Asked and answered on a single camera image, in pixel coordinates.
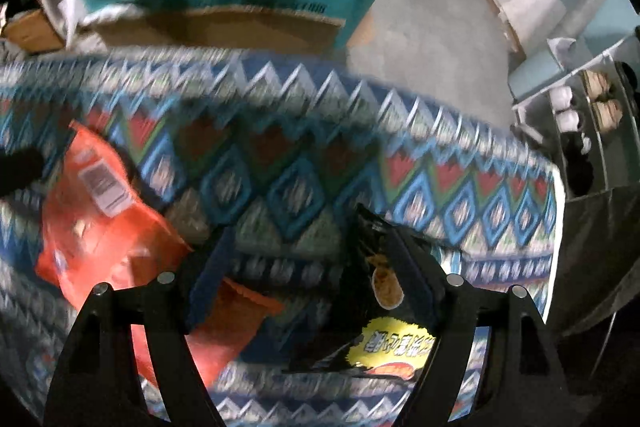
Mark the red snack bag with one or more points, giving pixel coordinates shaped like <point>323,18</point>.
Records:
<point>100,232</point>

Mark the black snack packet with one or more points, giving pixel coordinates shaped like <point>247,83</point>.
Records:
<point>370,267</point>

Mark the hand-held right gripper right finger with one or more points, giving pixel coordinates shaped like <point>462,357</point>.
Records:
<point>425,287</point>

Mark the dark cloth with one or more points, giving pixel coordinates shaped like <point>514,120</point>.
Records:
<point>600,247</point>

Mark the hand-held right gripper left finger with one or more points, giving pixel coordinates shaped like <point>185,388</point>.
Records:
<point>205,297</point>

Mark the beige shoe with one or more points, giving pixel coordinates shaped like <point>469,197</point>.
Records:
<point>600,84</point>
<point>609,113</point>

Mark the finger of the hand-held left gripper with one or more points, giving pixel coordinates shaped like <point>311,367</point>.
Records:
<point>20,172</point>

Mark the white shoe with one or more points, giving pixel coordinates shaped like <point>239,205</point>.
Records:
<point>560,97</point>
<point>567,121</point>

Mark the teal cardboard box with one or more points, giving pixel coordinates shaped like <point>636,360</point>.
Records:
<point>225,24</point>

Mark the patterned tablecloth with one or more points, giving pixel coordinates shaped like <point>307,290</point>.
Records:
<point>310,147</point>

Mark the metal shoe rack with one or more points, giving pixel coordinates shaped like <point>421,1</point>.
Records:
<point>600,147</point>

